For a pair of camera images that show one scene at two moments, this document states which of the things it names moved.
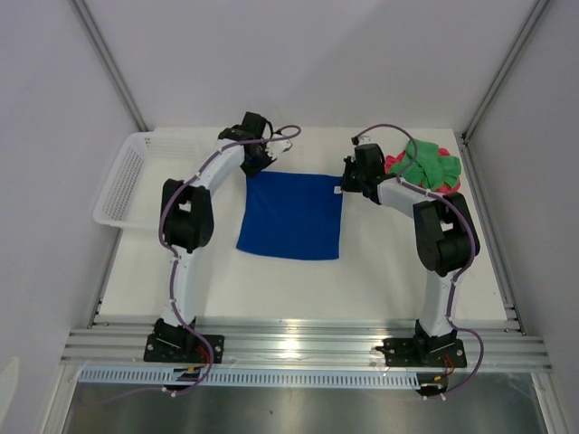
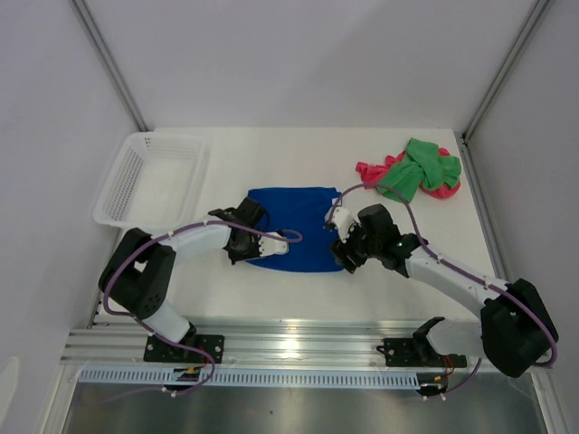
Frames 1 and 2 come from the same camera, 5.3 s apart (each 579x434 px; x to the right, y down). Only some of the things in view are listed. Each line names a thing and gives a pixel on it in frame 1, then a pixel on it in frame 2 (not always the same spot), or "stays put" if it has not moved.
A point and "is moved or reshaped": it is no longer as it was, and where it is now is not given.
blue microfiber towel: (293, 214) is moved or reshaped
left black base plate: (184, 348) stays put
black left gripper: (251, 172) to (234, 257)
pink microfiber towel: (392, 159) stays put
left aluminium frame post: (84, 16) stays put
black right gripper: (346, 184) to (341, 250)
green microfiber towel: (422, 161) stays put
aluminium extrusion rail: (505, 347) stays put
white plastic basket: (131, 196) stays put
